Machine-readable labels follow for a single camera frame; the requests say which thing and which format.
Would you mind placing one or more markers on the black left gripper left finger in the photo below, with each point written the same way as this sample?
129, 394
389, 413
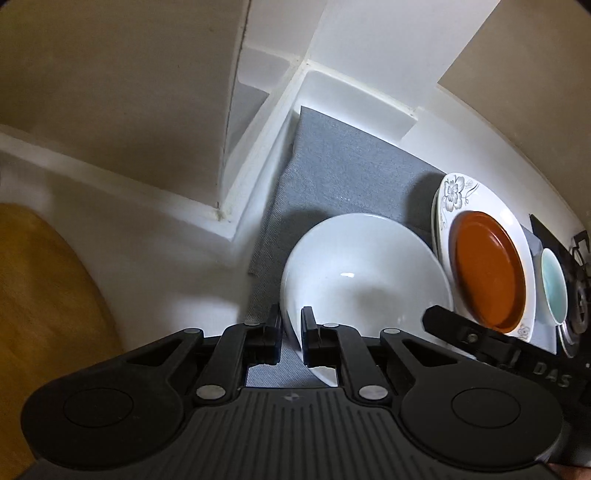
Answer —
240, 347

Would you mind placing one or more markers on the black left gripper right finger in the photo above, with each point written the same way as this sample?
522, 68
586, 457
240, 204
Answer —
342, 348

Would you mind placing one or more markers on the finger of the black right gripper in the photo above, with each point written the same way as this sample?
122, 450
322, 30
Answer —
486, 345

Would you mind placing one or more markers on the brown round plate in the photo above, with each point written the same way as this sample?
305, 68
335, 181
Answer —
488, 271

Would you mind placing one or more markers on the blue patterned white bowl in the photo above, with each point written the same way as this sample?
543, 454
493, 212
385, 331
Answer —
364, 271

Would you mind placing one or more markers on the teal ribbed bowl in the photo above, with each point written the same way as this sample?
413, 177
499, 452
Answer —
554, 287

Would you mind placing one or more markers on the white floral square plate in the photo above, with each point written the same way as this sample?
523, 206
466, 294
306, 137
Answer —
459, 193

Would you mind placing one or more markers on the black gas stove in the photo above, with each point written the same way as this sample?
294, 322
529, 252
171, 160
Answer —
574, 334

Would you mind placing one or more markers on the grey counter mat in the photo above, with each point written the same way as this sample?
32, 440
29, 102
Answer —
336, 169

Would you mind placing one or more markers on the wooden cutting board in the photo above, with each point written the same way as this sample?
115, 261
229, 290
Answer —
54, 321

